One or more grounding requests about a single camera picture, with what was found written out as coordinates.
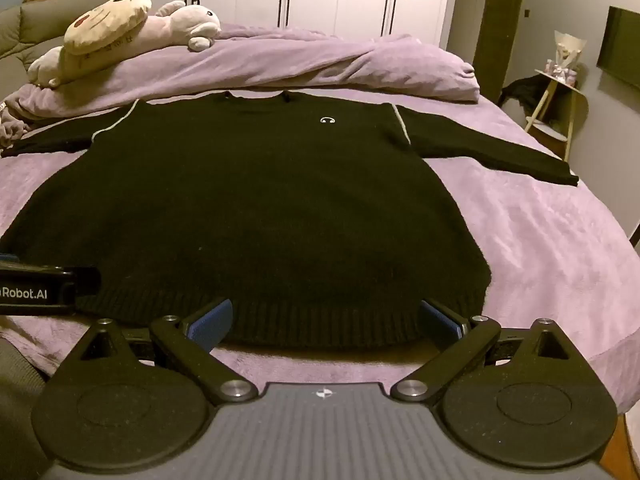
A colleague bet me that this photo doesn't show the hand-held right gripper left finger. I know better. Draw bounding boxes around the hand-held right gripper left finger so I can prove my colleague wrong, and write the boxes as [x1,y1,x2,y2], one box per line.
[75,298,259,406]

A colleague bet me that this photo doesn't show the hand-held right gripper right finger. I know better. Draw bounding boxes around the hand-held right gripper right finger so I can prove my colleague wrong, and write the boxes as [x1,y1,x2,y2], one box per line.
[390,299,576,406]

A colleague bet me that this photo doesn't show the black sock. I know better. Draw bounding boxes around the black sock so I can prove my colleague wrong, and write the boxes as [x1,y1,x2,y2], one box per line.
[0,89,580,352]

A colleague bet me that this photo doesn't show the pale pink bed sheet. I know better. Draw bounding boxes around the pale pink bed sheet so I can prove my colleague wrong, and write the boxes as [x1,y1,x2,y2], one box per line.
[0,80,640,416]

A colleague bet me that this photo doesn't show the dark olive cloth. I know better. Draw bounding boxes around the dark olive cloth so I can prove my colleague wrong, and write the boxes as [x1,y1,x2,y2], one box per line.
[0,332,53,480]

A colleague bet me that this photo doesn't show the cream plush toy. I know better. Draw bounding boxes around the cream plush toy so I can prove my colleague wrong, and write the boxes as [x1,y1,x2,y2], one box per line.
[27,42,101,89]

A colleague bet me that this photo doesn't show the wooden side table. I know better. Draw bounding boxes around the wooden side table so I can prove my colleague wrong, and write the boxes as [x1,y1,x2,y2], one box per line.
[523,67,589,162]

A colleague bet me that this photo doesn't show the cream face plush cushion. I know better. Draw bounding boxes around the cream face plush cushion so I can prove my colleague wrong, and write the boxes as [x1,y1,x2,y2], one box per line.
[64,0,153,57]

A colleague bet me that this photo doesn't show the purple duvet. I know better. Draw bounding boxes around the purple duvet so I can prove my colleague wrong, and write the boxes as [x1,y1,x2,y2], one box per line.
[0,22,481,128]

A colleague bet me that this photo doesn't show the white paper bouquet bag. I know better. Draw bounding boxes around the white paper bouquet bag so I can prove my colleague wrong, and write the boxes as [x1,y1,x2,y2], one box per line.
[552,30,586,84]

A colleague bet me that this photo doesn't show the dark wooden pillar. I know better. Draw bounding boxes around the dark wooden pillar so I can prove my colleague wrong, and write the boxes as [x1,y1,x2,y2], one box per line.
[472,0,529,104]

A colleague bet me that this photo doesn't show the dark wall screen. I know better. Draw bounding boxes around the dark wall screen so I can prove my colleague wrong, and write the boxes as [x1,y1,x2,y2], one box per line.
[596,6,640,94]

